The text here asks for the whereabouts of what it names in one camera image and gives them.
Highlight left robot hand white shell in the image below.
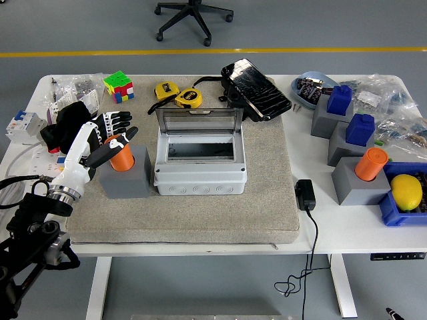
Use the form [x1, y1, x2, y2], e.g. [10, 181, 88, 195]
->
[50, 111, 139, 197]

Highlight orange cylinder battery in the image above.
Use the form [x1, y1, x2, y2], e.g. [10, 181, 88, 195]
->
[104, 135, 135, 173]
[354, 147, 390, 183]

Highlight grey plastic box clear lid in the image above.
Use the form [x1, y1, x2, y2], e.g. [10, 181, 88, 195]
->
[153, 107, 248, 197]

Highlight white power strip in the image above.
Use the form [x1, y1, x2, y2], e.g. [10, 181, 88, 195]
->
[18, 143, 69, 187]

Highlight black cloth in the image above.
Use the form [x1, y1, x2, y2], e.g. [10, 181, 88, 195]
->
[39, 101, 97, 154]

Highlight white table leg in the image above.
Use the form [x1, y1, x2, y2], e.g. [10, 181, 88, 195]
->
[328, 253, 358, 318]
[85, 256, 113, 320]

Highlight table control panel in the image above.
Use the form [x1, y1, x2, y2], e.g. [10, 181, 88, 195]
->
[370, 252, 426, 261]

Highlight clear bags with white labels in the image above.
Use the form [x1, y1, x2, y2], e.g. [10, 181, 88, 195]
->
[41, 73, 104, 124]

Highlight white circuit breaker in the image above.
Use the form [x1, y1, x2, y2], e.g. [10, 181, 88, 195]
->
[5, 109, 47, 145]

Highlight grey block with round hole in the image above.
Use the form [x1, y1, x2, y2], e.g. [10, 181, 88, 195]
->
[331, 156, 392, 207]
[99, 143, 149, 200]

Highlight clear bag of metal nuts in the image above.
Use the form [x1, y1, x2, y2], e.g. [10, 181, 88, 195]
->
[73, 78, 97, 95]

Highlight puzzle cube green face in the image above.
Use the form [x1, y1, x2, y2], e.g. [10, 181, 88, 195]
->
[102, 71, 135, 105]

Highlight blue plastic bin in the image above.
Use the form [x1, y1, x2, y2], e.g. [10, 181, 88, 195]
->
[378, 161, 427, 227]

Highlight yellow tape measure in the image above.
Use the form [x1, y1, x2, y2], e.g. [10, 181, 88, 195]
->
[147, 87, 203, 115]
[154, 81, 179, 102]

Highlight yellow lemon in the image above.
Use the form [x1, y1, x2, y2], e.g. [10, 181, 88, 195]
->
[390, 173, 424, 211]

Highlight grey-brown mat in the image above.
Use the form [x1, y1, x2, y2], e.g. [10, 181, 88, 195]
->
[65, 75, 300, 245]

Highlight dark printed packets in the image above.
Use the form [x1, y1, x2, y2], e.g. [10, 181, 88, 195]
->
[415, 171, 427, 214]
[296, 77, 324, 103]

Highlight black power adapter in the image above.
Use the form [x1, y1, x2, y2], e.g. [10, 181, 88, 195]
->
[295, 179, 317, 211]

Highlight grey block holder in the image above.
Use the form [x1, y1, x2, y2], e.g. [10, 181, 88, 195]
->
[327, 120, 376, 167]
[310, 96, 354, 138]

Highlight black office chair base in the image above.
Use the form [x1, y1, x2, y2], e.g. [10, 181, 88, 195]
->
[153, 0, 234, 47]

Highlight clear bag of small parts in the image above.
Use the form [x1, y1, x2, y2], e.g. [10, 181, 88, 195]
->
[340, 73, 418, 115]
[375, 113, 427, 149]

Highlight blue plastic block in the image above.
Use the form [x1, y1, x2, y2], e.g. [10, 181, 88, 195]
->
[326, 85, 354, 117]
[345, 113, 376, 147]

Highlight glossy black case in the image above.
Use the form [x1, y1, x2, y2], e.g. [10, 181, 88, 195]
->
[220, 58, 293, 123]

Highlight light blue bowl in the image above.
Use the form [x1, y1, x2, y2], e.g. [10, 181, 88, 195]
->
[290, 71, 338, 111]

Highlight grey cable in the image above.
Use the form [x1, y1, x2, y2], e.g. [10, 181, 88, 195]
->
[0, 138, 46, 211]

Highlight black adapter cord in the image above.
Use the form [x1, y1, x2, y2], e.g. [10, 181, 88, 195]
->
[274, 209, 331, 320]

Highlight black pouch with strap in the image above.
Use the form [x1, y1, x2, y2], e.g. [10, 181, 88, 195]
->
[193, 75, 258, 123]

